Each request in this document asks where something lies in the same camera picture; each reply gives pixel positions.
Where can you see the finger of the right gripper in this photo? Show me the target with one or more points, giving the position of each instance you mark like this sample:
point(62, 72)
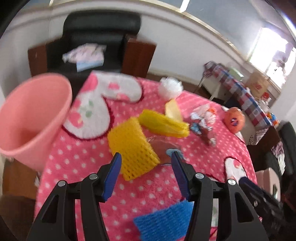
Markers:
point(265, 205)

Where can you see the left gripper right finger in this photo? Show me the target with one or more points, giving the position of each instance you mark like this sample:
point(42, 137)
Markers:
point(237, 218)

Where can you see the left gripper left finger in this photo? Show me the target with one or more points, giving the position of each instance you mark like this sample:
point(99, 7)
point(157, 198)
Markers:
point(56, 219)

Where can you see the blue foam fruit net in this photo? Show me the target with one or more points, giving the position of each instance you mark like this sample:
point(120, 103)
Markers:
point(167, 224)

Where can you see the pink white wrapper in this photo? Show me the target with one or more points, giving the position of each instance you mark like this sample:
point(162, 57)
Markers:
point(204, 112)

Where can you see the blue patterned wrapper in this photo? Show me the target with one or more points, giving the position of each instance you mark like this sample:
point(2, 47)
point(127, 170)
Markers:
point(200, 129)

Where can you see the pink plastic trash bucket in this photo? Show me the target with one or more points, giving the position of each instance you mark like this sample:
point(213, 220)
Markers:
point(31, 117)

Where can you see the pink polka dot table blanket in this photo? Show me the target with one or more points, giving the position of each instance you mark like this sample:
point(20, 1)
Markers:
point(144, 184)

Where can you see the brown paper shopping bag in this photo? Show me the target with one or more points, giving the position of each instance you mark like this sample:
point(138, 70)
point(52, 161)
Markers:
point(258, 84)

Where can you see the side table with checkered cloth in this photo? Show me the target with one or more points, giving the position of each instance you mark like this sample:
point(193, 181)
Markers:
point(246, 101)

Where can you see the green tissue box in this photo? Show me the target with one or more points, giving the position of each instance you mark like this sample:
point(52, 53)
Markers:
point(236, 74)

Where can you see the light blue paper on armchair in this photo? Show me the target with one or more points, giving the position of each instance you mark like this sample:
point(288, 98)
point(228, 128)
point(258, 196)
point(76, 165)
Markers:
point(85, 65)

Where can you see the floral cloth on armchair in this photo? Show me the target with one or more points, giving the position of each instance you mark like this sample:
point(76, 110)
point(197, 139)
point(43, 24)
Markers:
point(89, 52)

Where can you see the black leather armchair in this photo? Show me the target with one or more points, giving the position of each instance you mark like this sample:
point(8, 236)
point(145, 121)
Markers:
point(126, 52)

